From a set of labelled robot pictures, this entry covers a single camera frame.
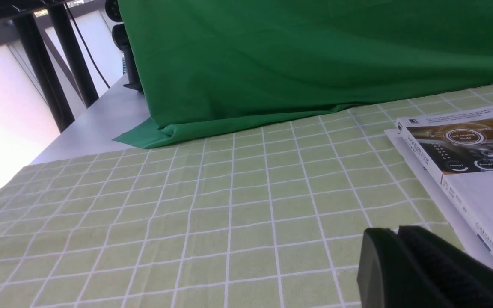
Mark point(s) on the green backdrop cloth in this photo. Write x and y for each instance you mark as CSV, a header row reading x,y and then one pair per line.
x,y
212,67

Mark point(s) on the green checkered tablecloth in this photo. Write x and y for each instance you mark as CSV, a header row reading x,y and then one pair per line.
x,y
270,217

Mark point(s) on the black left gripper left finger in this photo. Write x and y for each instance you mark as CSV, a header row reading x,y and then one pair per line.
x,y
390,277

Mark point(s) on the black metal frame stand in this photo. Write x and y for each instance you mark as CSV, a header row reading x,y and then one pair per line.
x,y
35,41

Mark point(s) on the white book with dashboard cover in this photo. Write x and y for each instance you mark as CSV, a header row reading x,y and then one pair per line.
x,y
457,151

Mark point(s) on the white bottom book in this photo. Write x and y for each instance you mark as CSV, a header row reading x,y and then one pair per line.
x,y
472,245

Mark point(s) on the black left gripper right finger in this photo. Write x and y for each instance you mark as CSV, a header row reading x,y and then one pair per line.
x,y
463,280

